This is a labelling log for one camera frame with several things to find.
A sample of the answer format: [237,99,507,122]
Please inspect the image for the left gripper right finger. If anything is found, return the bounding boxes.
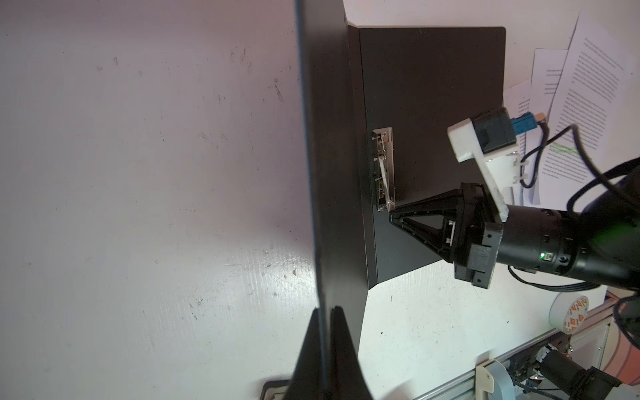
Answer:
[330,307,373,400]

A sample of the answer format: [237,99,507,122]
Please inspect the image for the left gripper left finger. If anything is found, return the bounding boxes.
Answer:
[283,308,324,400]

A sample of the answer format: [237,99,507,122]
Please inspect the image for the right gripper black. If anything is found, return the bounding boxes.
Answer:
[389,183,503,289]

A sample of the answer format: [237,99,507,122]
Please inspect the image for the printed paper sheets stack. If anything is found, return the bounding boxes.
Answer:
[504,13,637,210]

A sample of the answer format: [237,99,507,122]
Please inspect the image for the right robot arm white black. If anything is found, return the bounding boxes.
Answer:
[389,183,639,291]

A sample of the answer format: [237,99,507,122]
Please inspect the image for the white desk calculator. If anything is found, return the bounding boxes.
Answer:
[259,380,290,400]

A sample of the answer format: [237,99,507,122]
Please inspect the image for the light blue hole punch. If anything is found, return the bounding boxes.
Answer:
[475,359,516,400]

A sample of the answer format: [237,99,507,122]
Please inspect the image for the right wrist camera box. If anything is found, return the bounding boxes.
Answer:
[447,108,538,222]

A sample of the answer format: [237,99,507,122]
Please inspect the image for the aluminium frame rail front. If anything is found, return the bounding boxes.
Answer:
[423,295,639,399]

